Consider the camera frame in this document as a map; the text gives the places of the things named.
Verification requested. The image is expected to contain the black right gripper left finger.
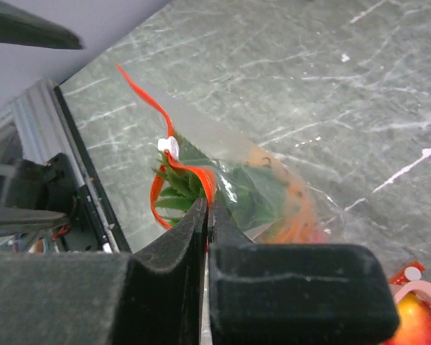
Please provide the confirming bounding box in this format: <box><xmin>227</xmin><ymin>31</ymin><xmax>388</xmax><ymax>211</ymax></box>
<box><xmin>0</xmin><ymin>199</ymin><xmax>207</xmax><ymax>344</ymax></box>

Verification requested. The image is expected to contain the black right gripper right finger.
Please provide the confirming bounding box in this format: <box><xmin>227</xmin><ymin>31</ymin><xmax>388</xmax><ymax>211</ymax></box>
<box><xmin>208</xmin><ymin>202</ymin><xmax>399</xmax><ymax>344</ymax></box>

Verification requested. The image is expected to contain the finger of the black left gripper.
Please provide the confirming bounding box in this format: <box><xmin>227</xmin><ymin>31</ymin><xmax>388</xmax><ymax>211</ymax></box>
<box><xmin>0</xmin><ymin>1</ymin><xmax>84</xmax><ymax>50</ymax></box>

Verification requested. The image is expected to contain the clear zip bag orange zipper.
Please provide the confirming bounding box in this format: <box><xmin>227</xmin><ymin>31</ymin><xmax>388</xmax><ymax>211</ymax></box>
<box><xmin>120</xmin><ymin>70</ymin><xmax>327</xmax><ymax>244</ymax></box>

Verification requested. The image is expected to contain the orange toy pineapple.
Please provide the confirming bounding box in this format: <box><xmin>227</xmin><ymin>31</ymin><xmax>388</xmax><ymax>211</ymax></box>
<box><xmin>150</xmin><ymin>134</ymin><xmax>325</xmax><ymax>244</ymax></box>

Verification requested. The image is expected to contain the pink perforated plastic basket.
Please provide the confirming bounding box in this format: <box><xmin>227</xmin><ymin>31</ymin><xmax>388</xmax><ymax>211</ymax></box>
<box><xmin>390</xmin><ymin>280</ymin><xmax>431</xmax><ymax>309</ymax></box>

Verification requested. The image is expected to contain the aluminium rail frame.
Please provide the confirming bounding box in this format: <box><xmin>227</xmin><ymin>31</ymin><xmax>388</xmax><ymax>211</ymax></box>
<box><xmin>0</xmin><ymin>79</ymin><xmax>131</xmax><ymax>252</ymax></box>

